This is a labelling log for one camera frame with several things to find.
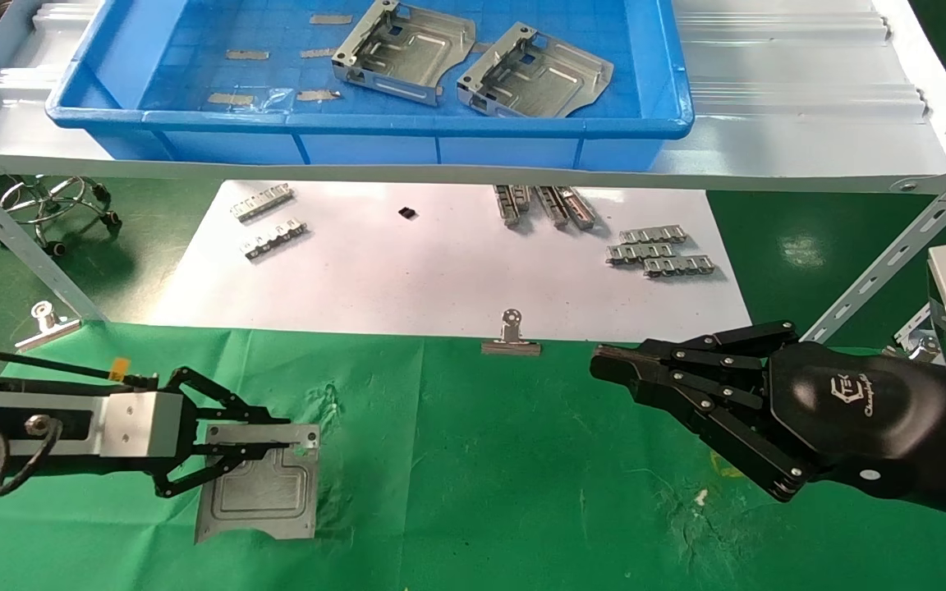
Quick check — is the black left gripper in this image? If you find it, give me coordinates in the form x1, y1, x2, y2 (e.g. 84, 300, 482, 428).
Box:
0, 367, 310, 499

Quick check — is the large blue plastic bin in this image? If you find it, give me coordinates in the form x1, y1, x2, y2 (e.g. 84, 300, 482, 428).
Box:
45, 0, 696, 172

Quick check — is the silver binder clip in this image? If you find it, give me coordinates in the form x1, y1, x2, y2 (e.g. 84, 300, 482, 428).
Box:
480, 309, 542, 358
14, 300, 82, 355

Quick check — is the black cable with yellow tag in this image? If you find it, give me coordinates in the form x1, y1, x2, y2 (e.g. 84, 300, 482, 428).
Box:
0, 344, 159, 390

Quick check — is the green table cloth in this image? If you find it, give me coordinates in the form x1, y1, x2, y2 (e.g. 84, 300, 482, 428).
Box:
0, 322, 946, 591

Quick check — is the white sheet under shelf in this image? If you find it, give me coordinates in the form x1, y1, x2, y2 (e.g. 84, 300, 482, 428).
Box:
145, 181, 753, 342

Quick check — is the flat-sided sheet metal bracket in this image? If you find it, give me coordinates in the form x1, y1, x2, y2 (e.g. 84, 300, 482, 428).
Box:
194, 422, 323, 545

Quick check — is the white metal shelf rack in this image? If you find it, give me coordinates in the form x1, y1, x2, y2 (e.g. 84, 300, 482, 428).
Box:
0, 0, 946, 195

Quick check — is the toothed metal connector strip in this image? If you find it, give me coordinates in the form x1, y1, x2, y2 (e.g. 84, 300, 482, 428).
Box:
241, 218, 309, 261
230, 183, 294, 223

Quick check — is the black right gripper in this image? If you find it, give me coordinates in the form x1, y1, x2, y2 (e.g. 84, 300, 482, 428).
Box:
590, 321, 946, 526

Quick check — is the perforated metal angle strut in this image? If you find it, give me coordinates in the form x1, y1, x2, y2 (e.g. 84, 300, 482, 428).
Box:
801, 144, 946, 345
0, 156, 106, 323

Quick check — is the sheet metal bracket with slots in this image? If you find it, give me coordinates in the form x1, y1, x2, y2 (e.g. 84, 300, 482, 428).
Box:
331, 0, 477, 108
456, 21, 616, 119

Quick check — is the clear plastic film scrap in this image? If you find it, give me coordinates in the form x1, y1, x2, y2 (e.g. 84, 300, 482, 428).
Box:
255, 85, 298, 112

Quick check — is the metal chain link strip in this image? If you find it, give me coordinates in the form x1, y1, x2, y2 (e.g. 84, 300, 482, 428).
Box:
643, 254, 717, 279
618, 227, 688, 246
605, 242, 676, 267

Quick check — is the chrome stool base with castors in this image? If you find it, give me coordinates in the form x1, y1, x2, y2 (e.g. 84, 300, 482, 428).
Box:
0, 174, 122, 258

